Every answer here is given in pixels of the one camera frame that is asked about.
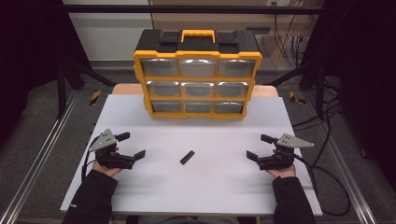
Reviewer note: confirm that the clear plastic organizer drawer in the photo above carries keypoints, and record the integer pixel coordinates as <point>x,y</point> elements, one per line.
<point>198,89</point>

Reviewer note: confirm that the black horizontal bar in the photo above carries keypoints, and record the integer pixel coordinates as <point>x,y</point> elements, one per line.
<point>186,9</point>

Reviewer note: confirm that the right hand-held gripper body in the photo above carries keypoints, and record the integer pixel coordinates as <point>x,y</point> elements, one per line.
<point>291,140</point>

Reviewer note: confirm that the yellow black organizer cabinet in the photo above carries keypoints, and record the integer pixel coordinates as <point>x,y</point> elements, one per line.
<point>199,54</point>

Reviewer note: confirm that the person's left hand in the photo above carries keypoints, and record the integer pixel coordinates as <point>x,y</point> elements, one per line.
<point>107,172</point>

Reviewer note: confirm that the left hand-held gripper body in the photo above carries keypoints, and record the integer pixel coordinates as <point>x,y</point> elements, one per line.
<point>104,140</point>

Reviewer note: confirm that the small black rectangular stick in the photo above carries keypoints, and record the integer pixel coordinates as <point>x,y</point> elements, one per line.
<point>187,157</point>

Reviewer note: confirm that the set of clear drawers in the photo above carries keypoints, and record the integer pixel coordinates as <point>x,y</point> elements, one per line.
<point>160,67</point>

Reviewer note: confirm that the black curtain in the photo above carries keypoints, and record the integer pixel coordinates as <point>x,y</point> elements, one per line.
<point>28,46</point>
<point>367,62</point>

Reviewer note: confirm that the yellow black hazard tape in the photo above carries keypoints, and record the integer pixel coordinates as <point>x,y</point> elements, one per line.
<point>292,97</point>
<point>95,97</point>

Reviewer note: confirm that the black metal stand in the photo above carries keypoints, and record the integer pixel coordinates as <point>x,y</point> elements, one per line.
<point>61,90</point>
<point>319,90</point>

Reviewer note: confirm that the person's right hand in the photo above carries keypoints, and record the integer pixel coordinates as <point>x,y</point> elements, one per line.
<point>285,173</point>

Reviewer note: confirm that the aluminium floor rail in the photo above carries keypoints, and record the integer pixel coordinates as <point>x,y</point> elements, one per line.
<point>38,161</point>
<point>352,188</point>

